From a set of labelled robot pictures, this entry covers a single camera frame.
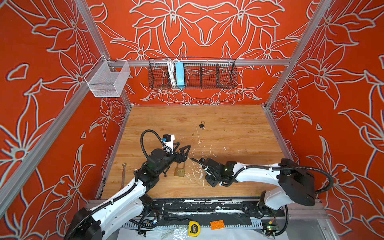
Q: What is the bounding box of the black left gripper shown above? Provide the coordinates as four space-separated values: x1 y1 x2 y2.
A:
156 140 190 176

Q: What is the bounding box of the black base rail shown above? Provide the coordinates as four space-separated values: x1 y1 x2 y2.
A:
145 197 286 230

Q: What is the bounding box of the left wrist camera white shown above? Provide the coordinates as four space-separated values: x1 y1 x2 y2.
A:
162 134 175 155

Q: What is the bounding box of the blue white box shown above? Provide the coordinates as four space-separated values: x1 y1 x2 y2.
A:
175 62 185 89

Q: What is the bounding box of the yellow tape measure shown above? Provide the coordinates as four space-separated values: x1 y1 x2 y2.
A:
188 221 201 238

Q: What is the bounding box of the brass padlock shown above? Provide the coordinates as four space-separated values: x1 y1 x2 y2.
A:
174 162 186 177

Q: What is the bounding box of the small black padlock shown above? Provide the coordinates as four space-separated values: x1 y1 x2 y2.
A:
199 121 205 130

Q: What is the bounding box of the clear plastic bin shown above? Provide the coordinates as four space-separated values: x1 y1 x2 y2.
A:
85 60 131 98

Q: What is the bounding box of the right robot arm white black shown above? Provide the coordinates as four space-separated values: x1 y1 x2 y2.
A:
191 158 334 211

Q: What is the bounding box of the metal wrench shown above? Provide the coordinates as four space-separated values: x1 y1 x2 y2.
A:
121 163 127 189

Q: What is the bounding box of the orange lego brick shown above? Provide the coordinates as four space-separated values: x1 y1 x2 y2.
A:
210 220 225 230

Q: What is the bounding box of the black wire basket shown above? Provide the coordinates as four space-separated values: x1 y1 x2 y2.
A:
148 57 238 90

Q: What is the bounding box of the white cable bundle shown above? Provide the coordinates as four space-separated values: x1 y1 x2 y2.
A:
166 59 177 87

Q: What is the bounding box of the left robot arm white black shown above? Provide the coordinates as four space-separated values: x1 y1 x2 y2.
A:
64 130 191 240

